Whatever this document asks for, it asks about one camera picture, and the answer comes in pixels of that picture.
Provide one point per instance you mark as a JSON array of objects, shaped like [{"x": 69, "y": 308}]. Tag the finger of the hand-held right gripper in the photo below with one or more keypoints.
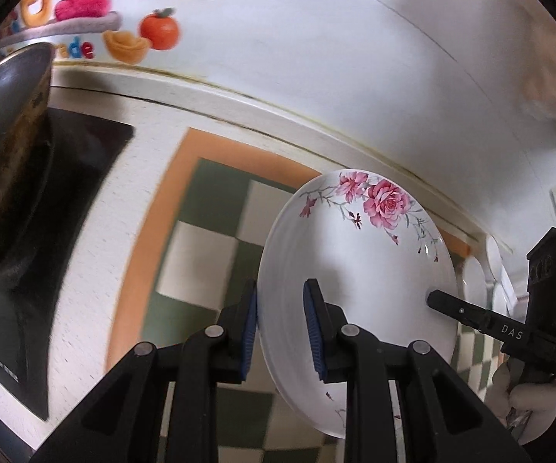
[{"x": 461, "y": 309}]

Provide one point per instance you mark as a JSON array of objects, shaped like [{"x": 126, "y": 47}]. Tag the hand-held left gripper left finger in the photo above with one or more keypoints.
[{"x": 250, "y": 328}]

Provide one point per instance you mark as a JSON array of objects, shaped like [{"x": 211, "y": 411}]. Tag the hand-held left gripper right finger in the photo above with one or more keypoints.
[{"x": 314, "y": 328}]

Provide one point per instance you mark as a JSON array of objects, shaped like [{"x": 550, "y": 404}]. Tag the rose-print white plate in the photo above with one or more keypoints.
[{"x": 355, "y": 251}]

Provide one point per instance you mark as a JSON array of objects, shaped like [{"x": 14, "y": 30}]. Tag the person's right hand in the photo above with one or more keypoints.
[{"x": 528, "y": 398}]

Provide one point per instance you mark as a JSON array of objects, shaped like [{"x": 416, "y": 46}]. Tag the green checkered mat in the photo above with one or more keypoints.
[{"x": 210, "y": 251}]

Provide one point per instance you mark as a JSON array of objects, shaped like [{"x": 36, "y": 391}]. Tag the black gas stove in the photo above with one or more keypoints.
[{"x": 65, "y": 202}]

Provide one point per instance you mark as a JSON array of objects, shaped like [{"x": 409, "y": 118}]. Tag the dark metal wok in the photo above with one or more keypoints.
[{"x": 3, "y": 130}]

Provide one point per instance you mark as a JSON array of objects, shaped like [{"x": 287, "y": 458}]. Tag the colourful wall sticker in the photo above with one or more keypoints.
[{"x": 159, "y": 29}]

